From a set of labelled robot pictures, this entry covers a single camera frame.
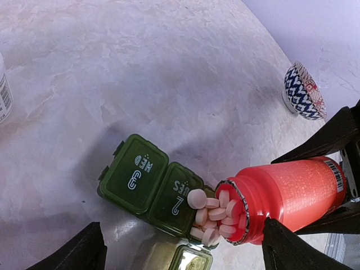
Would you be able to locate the small white pill bottle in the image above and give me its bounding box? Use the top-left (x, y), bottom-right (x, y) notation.
top-left (0, 54), bottom-right (14, 123)

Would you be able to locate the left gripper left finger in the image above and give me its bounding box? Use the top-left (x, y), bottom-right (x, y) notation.
top-left (30, 222), bottom-right (107, 269)

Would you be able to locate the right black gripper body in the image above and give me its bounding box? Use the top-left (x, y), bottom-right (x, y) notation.
top-left (340, 146), bottom-right (359, 203)

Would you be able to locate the pink pill on lid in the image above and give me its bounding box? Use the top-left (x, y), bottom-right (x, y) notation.
top-left (187, 189), bottom-right (207, 209)

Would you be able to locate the pink pill in compartment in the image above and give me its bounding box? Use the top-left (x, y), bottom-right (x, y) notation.
top-left (201, 228), bottom-right (216, 246)

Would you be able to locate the orange pill bottle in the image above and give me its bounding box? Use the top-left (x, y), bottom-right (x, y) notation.
top-left (215, 156), bottom-right (347, 246)

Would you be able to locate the green weekly pill organizer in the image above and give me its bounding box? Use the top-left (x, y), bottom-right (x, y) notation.
top-left (97, 134), bottom-right (216, 269)

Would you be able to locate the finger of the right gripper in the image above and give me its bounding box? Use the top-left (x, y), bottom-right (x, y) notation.
top-left (295, 199), bottom-right (359, 235)
top-left (272, 103), bottom-right (359, 164)

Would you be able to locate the pink pill in bottle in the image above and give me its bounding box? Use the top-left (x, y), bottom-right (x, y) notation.
top-left (226, 199), bottom-right (243, 218)

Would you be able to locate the pink pill spilling out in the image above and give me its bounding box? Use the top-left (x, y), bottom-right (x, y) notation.
top-left (208, 208), bottom-right (227, 221)

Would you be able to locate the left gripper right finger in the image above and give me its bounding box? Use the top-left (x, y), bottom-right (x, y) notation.
top-left (262, 218), bottom-right (349, 270)

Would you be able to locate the red patterned bowl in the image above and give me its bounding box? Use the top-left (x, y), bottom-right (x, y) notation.
top-left (281, 61), bottom-right (327, 120)

